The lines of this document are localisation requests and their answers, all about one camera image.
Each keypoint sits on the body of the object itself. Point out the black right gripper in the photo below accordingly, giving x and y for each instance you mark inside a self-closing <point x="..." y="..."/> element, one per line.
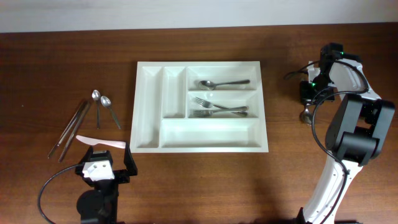
<point x="305" y="96"/>

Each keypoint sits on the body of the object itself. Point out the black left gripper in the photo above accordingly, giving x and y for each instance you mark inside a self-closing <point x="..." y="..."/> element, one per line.
<point x="123" y="175"/>

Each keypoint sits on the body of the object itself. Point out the steel fork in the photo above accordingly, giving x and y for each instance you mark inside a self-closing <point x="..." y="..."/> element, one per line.
<point x="207" y="104"/>
<point x="208" y="113"/>

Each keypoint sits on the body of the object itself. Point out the large steel spoon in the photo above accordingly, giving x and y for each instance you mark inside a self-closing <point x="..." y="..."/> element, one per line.
<point x="208" y="85"/>

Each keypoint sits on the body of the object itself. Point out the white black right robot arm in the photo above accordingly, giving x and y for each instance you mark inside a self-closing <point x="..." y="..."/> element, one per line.
<point x="356" y="133"/>

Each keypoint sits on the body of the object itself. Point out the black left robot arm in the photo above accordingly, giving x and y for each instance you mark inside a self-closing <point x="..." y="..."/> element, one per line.
<point x="100" y="204"/>

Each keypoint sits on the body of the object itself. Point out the pink plastic knife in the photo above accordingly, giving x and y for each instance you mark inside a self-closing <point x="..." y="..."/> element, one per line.
<point x="93" y="142"/>

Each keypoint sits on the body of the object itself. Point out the small steel teaspoon right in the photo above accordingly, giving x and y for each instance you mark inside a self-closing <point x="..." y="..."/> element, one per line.
<point x="106" y="102"/>

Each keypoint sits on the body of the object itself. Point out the small steel teaspoon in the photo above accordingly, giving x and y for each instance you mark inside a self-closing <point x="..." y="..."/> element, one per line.
<point x="106" y="102"/>
<point x="96" y="97"/>

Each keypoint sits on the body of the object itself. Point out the small steel teaspoon left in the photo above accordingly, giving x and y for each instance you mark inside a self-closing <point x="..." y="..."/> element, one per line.
<point x="96" y="97"/>

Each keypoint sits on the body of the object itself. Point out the white plastic cutlery tray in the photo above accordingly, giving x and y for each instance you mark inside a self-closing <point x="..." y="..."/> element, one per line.
<point x="163" y="100"/>

